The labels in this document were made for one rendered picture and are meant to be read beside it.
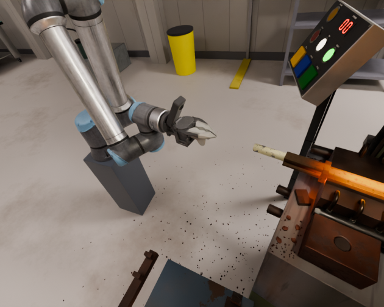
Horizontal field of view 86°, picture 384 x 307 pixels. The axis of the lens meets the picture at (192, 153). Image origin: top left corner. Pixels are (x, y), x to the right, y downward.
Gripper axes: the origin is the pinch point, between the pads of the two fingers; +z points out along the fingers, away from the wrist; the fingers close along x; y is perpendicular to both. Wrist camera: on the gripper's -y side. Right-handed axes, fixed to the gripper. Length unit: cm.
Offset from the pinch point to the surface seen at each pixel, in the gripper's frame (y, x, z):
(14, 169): 100, 45, -224
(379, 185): -0.8, -0.3, 42.6
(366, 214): 0.8, 7.4, 41.6
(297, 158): -1.2, 0.1, 25.5
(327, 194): 0.8, 5.9, 34.1
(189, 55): 70, -202, -163
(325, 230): 2.0, 14.4, 35.6
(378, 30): -18, -43, 32
